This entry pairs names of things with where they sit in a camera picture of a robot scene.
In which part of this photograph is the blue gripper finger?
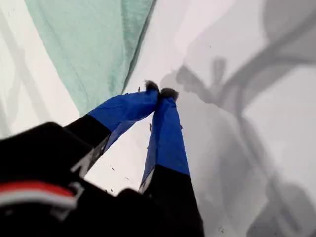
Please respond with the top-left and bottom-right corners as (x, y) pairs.
(63, 80), (159, 178)
(138, 87), (205, 237)

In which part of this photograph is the pale green t-shirt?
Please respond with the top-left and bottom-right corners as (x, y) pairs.
(24, 0), (158, 117)

